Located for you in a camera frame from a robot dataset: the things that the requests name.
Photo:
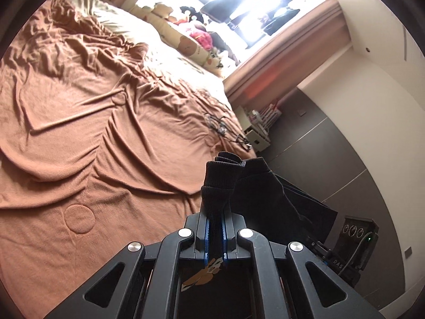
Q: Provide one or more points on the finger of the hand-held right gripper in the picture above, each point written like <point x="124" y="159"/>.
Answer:
<point x="320" y="249"/>

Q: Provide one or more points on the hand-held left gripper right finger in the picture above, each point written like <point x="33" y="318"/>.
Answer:
<point x="225" y="239"/>

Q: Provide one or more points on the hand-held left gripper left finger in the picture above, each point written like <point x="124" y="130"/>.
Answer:
<point x="206" y="239"/>

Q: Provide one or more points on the black garment with orange print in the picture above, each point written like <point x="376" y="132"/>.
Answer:
<point x="265" y="199"/>

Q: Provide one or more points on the metal clothes hanger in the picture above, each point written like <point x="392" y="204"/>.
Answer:
<point x="215" y="123"/>
<point x="244" y="141"/>

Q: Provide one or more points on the cream nightstand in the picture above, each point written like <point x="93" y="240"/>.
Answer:
<point x="257" y="139"/>

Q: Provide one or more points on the striped paper bag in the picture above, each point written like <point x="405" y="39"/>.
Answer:
<point x="270" y="110"/>

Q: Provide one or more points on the brown blanket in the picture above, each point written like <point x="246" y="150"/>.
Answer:
<point x="83" y="139"/>

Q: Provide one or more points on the bear print long pillow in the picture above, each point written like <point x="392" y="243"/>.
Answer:
<point x="189" y="45"/>

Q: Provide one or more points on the pink plush toy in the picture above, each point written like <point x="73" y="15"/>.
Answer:
<point x="202" y="36"/>

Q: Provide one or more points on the dark hanging small garments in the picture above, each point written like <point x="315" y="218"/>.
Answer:
<point x="280" y="20"/>

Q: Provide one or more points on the black and white plush toy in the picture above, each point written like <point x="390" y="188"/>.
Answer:
<point x="187" y="11"/>

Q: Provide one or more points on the pale plush toy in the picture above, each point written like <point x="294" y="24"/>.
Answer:
<point x="162" y="8"/>

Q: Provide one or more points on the cream bed sheet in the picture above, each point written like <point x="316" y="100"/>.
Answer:
<point x="116" y="16"/>

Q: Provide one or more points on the wall socket plate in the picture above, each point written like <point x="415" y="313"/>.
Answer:
<point x="302" y="112"/>
<point x="409" y="252"/>

